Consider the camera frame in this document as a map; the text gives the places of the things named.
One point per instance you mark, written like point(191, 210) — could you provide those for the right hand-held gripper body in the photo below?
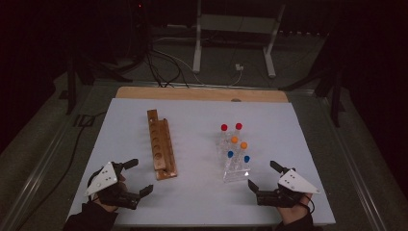
point(296, 184)

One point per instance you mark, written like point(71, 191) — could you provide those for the blue capped test tube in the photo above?
point(230, 154)
point(246, 159)

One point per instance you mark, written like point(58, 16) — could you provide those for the orange capped test tube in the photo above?
point(243, 145)
point(234, 140)

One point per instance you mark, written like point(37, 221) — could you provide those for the clear plastic test tube rack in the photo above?
point(235, 170)

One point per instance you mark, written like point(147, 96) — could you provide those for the wooden test tube rack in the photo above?
point(162, 147)

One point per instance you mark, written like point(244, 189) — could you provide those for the white metal stand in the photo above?
point(197, 48)

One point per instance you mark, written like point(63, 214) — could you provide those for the black metal stand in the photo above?
point(335, 102)

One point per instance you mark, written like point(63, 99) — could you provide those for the red capped test tube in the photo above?
point(224, 127)
point(238, 126)

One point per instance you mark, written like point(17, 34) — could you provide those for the white table mat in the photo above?
point(198, 199)

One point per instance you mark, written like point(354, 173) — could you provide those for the white plug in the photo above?
point(239, 67)

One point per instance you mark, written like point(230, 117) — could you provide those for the person's right hand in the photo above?
point(293, 215)

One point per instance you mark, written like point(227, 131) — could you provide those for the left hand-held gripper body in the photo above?
point(102, 179)

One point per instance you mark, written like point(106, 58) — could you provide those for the black tripod stand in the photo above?
point(71, 89)

